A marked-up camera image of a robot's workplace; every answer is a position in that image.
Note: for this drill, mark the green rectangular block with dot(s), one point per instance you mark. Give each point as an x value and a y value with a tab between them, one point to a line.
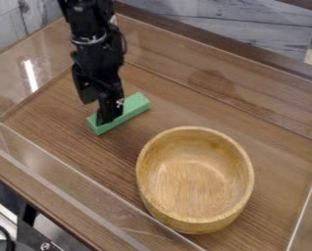
137	104

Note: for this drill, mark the black table leg bracket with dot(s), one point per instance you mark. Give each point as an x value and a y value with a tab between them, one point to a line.
28	235

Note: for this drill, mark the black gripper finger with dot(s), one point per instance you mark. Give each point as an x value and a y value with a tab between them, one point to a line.
110	100
83	83

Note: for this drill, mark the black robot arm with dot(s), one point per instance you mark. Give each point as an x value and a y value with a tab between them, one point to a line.
90	20

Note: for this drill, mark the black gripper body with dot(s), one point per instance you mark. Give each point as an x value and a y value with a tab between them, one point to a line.
101	59

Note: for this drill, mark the brown wooden bowl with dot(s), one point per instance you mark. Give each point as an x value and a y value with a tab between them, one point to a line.
196	179

